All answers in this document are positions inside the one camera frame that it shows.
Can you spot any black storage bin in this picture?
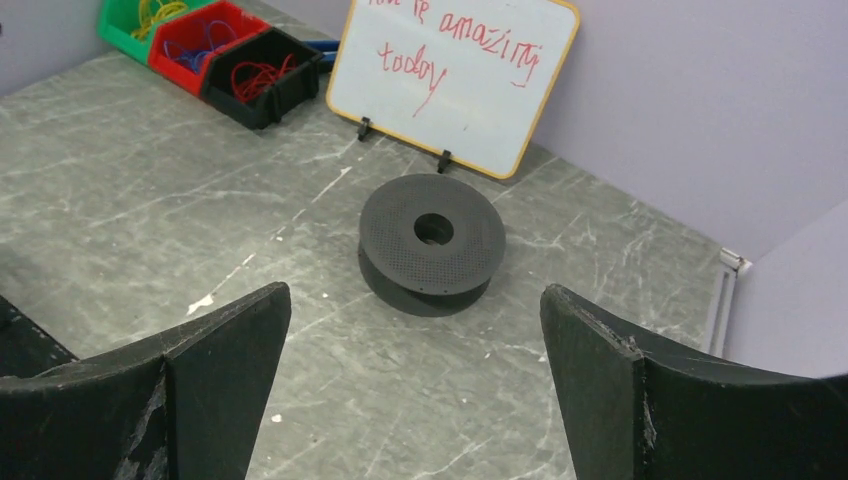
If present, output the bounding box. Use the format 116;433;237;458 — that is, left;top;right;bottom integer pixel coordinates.
199;27;323;130

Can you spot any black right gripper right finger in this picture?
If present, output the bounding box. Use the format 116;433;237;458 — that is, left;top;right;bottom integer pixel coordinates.
540;284;847;479

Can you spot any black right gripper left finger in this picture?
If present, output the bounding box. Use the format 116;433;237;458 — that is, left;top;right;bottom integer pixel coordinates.
1;282;292;479

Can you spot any black perforated cable spool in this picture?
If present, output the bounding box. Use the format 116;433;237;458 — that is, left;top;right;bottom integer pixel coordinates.
358;174;506;317

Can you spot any red storage bin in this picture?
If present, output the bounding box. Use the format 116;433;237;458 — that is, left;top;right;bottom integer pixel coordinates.
148;1;271;97

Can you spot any blue cables bundle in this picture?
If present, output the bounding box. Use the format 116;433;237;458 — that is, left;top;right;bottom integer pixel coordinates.
163;19;238;74

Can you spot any yellow cables bundle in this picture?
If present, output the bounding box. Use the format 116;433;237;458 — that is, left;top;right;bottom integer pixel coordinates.
131;0;190;41

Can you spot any blue tool behind bins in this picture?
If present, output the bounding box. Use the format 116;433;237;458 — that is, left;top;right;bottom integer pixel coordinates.
305;40;340;71

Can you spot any red cables bundle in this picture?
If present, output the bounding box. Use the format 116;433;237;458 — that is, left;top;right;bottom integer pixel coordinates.
230;54;299;104

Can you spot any yellow framed whiteboard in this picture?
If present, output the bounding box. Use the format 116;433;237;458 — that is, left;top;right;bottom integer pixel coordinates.
326;0;580;179

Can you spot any white corner bracket rail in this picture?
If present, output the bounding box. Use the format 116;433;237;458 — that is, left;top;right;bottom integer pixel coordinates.
701;248;752;358

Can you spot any green storage bin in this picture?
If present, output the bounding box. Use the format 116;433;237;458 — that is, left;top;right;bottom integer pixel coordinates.
97;0;212;66

